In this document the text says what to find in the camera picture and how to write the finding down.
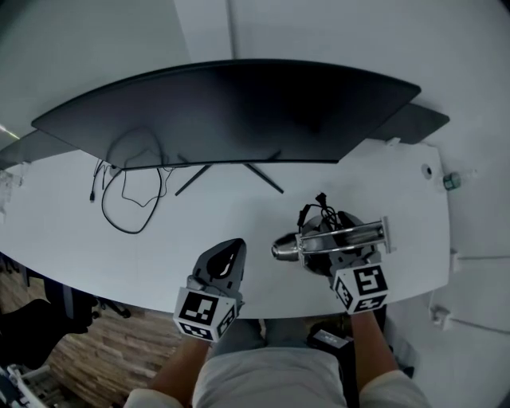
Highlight black rectangular device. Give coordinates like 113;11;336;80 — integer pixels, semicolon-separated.
306;328;350;351

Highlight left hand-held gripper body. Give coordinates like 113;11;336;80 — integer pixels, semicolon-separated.
173;274;245;343

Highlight white desk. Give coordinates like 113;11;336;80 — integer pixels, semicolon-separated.
0;139;453;320

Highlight clear plastic bracket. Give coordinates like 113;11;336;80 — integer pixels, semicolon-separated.
0;167;25;216

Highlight person's white shirt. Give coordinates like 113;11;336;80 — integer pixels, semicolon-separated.
127;346;434;408

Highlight white equipment frame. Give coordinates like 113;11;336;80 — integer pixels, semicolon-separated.
0;364;61;408

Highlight white wall socket box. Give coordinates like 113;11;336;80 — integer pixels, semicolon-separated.
432;304;453;330

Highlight person's grey trousers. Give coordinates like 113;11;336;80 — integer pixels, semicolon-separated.
206;317;312;359

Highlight black looped cable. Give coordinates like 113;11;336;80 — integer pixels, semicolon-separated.
101;165;176;235

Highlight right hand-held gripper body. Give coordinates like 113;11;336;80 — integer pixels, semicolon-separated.
330;257;390;316

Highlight person's left forearm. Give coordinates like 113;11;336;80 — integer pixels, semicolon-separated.
149;338;210;403

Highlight white wall cable raceway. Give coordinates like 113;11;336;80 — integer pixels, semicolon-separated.
449;316;510;334

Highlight person's right forearm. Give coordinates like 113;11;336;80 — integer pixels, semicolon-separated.
350;310;399;383

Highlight black cable with plug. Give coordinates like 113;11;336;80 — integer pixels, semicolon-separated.
88;158;111;203

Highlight black curved monitor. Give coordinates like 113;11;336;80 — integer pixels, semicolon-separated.
30;58;422;196

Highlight clear bottle with green label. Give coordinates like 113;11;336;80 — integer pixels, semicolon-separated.
442;169;477;190

